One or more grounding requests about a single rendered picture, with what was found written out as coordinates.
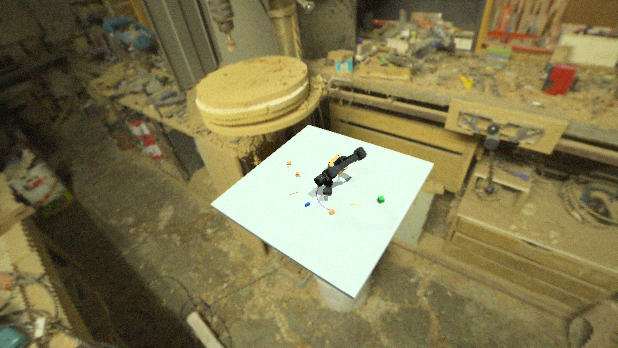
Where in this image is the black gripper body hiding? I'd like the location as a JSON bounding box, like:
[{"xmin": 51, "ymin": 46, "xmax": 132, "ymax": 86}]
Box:
[{"xmin": 323, "ymin": 179, "xmax": 333, "ymax": 195}]

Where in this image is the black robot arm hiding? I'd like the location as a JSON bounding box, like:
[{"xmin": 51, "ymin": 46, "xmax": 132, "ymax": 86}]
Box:
[{"xmin": 314, "ymin": 146, "xmax": 368, "ymax": 187}]

